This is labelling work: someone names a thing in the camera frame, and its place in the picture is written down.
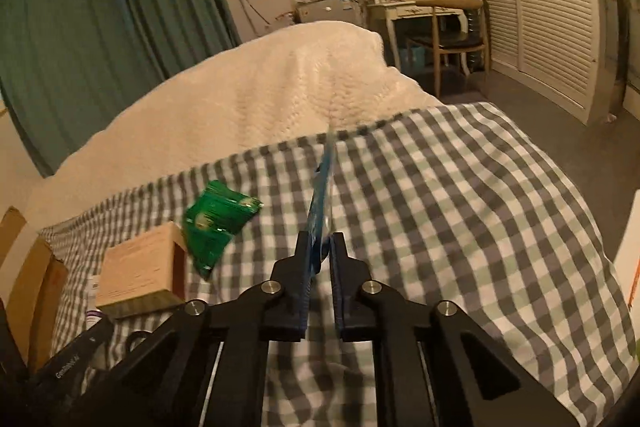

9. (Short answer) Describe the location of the white low cabinet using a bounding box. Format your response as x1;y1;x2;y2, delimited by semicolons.
295;0;368;28

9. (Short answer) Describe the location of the green foil packet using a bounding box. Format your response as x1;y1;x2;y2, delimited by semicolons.
181;179;264;280

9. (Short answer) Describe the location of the wooden chair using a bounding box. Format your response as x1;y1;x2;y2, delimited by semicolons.
405;0;493;95

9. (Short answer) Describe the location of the white box with orange edge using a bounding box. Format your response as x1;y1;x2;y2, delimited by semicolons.
612;189;640;363

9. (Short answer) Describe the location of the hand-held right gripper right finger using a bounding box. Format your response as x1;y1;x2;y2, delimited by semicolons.
329;232;581;427

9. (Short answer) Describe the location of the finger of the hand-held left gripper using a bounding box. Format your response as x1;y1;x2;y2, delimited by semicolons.
75;314;115;358

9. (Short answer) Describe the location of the white louvered wardrobe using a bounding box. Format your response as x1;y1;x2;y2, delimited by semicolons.
447;0;621;125

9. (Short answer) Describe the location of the tan cardboard carton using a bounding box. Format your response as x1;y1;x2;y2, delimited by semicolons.
95;222;190;319

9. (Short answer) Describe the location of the grey checkered bed sheet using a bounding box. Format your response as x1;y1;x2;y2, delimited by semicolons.
37;102;636;427

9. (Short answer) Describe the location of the white quilt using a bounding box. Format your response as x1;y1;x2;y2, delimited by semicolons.
25;21;441;228

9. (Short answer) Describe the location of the blue packet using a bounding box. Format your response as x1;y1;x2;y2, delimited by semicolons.
307;124;337;270

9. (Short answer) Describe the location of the black wall cable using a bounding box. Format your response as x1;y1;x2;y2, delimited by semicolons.
239;0;273;32

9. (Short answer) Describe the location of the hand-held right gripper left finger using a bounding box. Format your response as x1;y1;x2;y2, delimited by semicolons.
70;231;322;427

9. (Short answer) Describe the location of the white dressing table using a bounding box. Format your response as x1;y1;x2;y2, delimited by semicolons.
367;0;476;68

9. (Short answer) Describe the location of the wide teal curtain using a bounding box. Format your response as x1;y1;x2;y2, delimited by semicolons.
0;0;241;178

